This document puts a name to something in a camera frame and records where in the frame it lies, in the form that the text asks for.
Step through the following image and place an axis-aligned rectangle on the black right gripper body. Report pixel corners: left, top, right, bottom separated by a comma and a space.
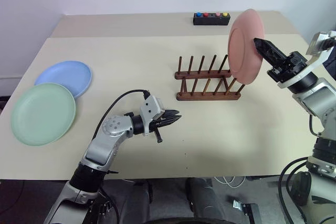
267, 51, 308, 83

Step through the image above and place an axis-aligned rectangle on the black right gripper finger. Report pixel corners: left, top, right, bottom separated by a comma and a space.
253, 37, 287, 69

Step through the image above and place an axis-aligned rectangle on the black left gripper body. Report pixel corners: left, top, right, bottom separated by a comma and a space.
149, 113, 169, 144

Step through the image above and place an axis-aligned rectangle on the pink plate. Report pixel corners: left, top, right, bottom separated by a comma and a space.
227, 8, 265, 85

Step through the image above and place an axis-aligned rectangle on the wooden dish rack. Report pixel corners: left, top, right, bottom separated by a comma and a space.
174, 54, 245, 101

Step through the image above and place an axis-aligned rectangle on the black button box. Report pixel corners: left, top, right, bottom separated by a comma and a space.
193, 12, 231, 26

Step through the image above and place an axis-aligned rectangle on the dark grey rounded shape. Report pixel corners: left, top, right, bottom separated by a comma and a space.
112, 179, 153, 221
185, 177, 228, 220

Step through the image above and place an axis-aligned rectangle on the blue plate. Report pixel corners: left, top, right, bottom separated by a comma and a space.
34, 60, 93, 99

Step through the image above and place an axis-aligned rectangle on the green plate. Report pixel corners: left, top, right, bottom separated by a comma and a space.
10, 82, 77, 146

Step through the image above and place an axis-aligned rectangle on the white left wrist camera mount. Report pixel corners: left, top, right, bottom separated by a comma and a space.
139, 97, 166, 137

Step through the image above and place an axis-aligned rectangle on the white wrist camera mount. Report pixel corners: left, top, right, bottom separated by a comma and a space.
277, 31, 336, 89
139, 97, 166, 137

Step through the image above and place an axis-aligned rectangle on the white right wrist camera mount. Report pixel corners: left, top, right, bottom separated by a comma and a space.
277, 31, 336, 89

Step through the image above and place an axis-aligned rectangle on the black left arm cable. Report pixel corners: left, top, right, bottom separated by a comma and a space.
94, 89, 152, 141

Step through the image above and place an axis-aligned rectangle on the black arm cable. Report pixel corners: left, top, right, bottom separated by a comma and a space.
94, 89, 152, 141
308, 112, 324, 137

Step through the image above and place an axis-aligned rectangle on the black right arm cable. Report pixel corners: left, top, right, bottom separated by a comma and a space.
308, 112, 324, 137

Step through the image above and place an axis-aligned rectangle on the white floor cable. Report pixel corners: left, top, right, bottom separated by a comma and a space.
214, 176, 245, 188

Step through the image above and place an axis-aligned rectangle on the metal bracket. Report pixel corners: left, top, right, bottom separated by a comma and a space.
232, 199, 260, 222

